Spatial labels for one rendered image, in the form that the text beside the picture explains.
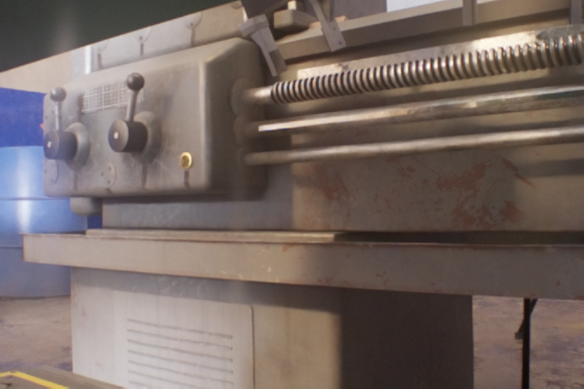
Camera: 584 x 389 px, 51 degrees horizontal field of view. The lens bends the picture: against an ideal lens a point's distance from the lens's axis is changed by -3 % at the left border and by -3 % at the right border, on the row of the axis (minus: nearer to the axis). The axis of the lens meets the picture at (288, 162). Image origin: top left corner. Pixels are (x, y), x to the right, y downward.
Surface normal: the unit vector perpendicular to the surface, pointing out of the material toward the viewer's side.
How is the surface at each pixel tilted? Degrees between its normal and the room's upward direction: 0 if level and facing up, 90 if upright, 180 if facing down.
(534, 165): 90
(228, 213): 90
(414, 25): 90
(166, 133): 90
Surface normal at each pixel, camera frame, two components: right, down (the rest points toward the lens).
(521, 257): -0.60, -0.04
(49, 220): 0.51, -0.07
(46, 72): 0.80, -0.06
